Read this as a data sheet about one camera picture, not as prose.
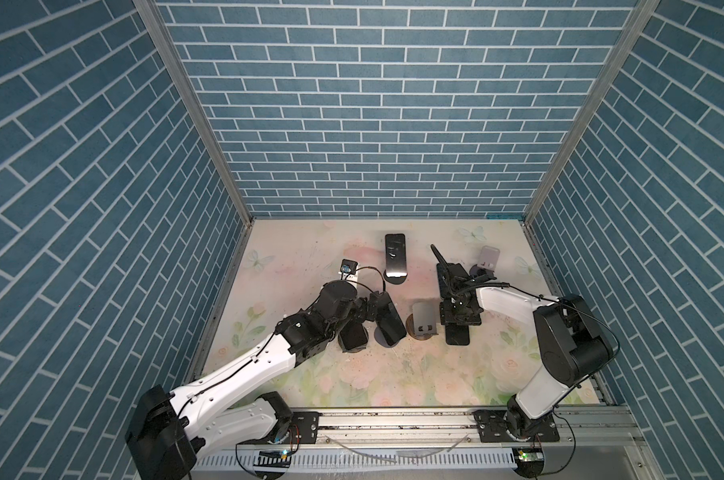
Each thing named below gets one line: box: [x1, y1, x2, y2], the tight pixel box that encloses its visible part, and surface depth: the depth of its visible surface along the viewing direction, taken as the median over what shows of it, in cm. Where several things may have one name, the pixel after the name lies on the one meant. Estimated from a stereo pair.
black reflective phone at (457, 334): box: [445, 324, 470, 346], surface depth 91 cm
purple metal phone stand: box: [477, 245, 500, 271], surface depth 101 cm
